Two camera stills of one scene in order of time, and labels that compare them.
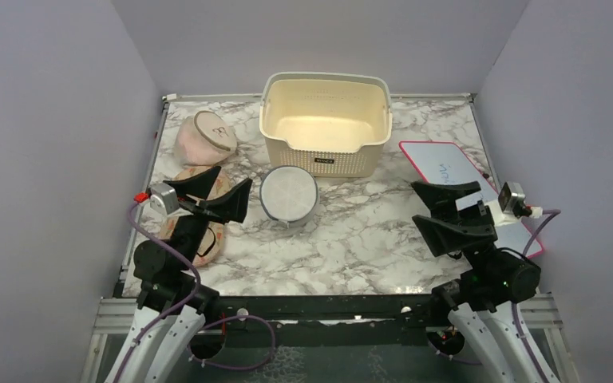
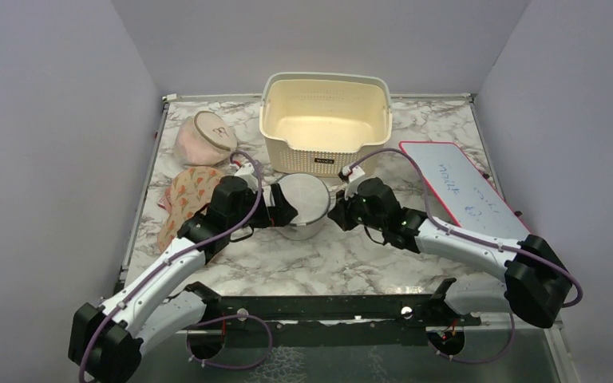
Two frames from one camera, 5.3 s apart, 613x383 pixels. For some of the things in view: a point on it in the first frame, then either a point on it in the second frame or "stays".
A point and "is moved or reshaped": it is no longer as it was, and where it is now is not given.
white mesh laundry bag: x=289 y=195 is moved or reshaped
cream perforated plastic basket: x=326 y=124 stays
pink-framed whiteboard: x=438 y=161 stays
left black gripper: x=231 y=205 → x=275 y=215
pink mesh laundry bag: x=204 y=139 stays
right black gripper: x=443 y=235 → x=340 y=212
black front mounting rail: x=348 y=320 stays
